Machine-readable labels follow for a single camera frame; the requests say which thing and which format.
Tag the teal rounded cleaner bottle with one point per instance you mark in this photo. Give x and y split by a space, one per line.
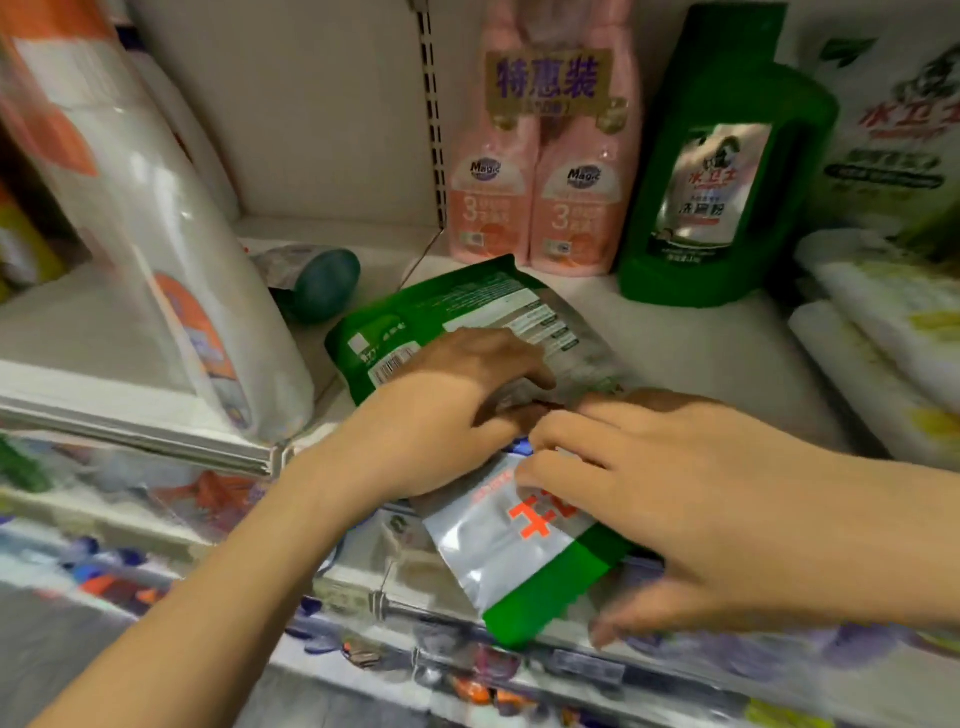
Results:
315 282

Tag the large green white cleaner pouch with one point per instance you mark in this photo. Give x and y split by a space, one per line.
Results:
518 563

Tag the dark green cleaner bottle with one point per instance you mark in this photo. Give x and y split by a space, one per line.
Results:
720 195

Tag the slim white red-capped bottle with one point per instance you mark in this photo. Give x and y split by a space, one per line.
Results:
885 398
900 300

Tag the white green-print cleaner pouch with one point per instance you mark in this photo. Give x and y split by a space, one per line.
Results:
900 135

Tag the person's right hand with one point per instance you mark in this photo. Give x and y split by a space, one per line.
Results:
750 525

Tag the person's left hand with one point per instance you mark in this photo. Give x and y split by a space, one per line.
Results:
420 428

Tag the person's left forearm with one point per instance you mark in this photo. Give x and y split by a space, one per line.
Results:
195 615

